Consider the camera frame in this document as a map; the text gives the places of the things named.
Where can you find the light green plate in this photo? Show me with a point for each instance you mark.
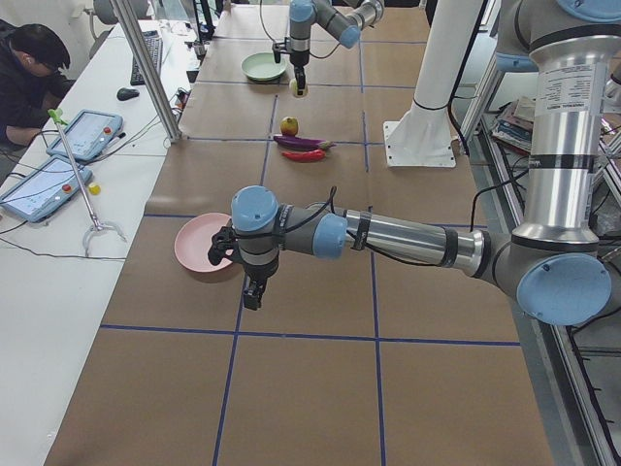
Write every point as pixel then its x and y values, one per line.
pixel 262 67

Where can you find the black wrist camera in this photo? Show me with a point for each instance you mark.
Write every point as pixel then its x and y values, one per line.
pixel 280 49
pixel 224 246

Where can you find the seated person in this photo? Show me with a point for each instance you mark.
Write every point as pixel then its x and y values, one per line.
pixel 32 58

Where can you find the blue teach pendant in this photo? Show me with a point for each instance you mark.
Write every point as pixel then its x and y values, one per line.
pixel 89 132
pixel 43 191

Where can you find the white pillar mount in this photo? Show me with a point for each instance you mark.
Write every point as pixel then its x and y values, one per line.
pixel 422 138

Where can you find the purple eggplant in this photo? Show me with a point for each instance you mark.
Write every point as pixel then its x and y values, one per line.
pixel 297 143

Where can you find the stack of magazines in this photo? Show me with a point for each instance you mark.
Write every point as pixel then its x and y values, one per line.
pixel 515 123

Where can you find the blue teach pendant far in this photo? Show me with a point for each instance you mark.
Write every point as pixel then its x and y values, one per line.
pixel 89 132

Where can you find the black computer mouse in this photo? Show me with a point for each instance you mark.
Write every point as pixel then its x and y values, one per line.
pixel 126 93

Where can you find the reacher grabber tool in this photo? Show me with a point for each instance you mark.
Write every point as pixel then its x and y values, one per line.
pixel 97 226

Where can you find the green pink peach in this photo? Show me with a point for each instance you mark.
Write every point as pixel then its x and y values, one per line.
pixel 296 90

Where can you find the yellow red mango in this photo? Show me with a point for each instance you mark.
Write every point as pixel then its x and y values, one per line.
pixel 289 126

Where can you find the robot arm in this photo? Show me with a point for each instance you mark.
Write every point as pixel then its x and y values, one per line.
pixel 548 264
pixel 345 28

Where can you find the red chili pepper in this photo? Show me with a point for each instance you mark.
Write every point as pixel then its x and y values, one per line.
pixel 305 156

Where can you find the blue teach pendant near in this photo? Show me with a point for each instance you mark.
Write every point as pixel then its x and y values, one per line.
pixel 43 191

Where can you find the pink plate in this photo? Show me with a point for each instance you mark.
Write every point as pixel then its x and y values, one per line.
pixel 194 241

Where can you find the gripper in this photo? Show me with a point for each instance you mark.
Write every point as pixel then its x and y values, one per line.
pixel 299 58
pixel 256 271

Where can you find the aluminium frame post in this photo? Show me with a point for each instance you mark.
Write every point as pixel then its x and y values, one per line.
pixel 133 33

